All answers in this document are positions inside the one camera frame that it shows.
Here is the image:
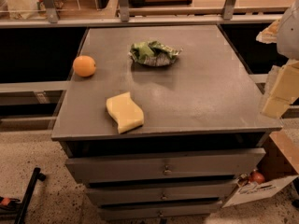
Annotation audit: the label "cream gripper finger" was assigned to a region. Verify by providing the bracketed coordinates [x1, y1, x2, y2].
[261, 60, 299, 119]

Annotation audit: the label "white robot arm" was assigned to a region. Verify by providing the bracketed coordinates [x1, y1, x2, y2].
[256, 0, 299, 119]

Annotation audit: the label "yellow wavy sponge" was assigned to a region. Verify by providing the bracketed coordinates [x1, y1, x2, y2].
[106, 92, 144, 133]

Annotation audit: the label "grey drawer cabinet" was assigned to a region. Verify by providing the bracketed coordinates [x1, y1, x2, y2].
[52, 25, 281, 210]

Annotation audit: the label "open cardboard box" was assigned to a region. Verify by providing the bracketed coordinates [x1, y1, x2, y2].
[223, 131, 299, 207]

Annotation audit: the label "grey metal railing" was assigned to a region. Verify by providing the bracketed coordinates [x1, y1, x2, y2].
[0, 0, 284, 28]

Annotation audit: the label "red onion in box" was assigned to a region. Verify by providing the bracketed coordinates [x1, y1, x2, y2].
[250, 170, 265, 184]

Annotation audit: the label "top grey drawer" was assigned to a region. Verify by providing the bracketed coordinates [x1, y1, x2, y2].
[65, 148, 265, 183]

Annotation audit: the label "grey drawer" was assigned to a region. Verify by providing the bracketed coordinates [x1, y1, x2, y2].
[98, 201, 222, 221]
[86, 180, 235, 206]
[65, 148, 265, 183]

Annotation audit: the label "middle grey drawer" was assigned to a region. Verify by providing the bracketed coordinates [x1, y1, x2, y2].
[86, 180, 235, 206]

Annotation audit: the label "crumpled green snack bag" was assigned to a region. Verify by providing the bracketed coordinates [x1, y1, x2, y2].
[129, 41, 181, 67]

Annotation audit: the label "bottom grey drawer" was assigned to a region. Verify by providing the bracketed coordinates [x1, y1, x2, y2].
[98, 201, 222, 221]

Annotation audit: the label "orange fruit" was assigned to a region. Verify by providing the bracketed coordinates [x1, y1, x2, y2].
[73, 55, 96, 77]

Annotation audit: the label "black metal stand leg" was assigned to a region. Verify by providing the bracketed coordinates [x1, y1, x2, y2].
[14, 167, 46, 224]

